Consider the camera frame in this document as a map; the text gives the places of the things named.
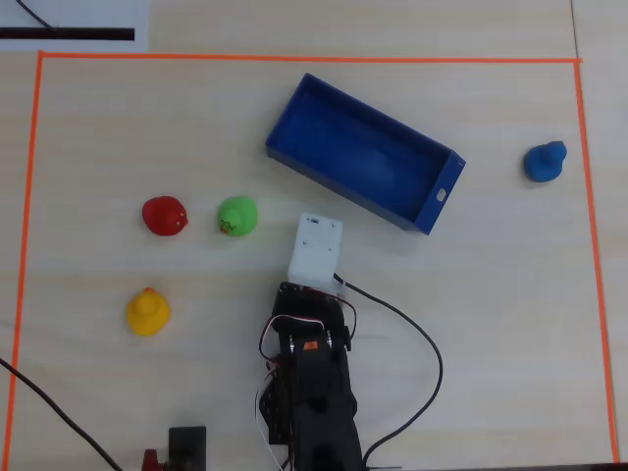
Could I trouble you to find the red rubber duck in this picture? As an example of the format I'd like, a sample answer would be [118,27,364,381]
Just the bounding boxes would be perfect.
[141,195,189,237]

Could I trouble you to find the blue rubber duck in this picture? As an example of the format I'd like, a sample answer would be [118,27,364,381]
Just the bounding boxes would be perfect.
[523,140,568,184]

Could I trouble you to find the thick black cable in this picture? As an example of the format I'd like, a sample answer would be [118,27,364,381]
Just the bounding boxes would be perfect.
[0,356,125,471]

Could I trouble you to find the black camera stand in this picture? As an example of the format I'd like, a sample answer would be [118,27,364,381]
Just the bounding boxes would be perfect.
[168,426,208,471]

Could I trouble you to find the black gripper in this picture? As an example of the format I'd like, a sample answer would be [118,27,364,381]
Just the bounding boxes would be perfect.
[273,281,348,321]

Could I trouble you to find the red clamp handle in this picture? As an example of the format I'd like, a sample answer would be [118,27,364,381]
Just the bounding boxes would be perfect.
[141,447,167,471]

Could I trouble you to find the orange tape border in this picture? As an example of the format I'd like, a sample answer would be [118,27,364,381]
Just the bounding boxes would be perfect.
[0,49,621,471]

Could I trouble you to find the thin black cable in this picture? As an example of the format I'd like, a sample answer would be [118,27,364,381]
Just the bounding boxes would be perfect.
[16,0,59,31]

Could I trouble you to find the black camera cable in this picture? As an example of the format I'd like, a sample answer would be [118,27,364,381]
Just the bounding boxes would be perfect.
[333,272,445,467]

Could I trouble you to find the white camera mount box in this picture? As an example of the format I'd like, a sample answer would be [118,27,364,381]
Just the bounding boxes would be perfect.
[287,211,347,299]

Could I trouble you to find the red white servo wires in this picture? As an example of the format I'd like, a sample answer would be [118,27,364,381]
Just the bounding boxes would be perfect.
[253,293,358,471]

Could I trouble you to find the blue plastic box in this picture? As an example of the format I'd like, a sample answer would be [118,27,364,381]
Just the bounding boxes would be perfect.
[265,73,467,236]

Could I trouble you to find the green rubber duck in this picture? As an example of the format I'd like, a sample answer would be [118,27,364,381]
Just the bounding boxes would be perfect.
[217,195,259,238]

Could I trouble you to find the white paper with black bar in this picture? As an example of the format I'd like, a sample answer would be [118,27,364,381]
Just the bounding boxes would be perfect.
[0,0,149,52]

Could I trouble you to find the yellow rubber duck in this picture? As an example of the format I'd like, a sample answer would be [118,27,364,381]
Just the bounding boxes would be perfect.
[125,287,172,338]

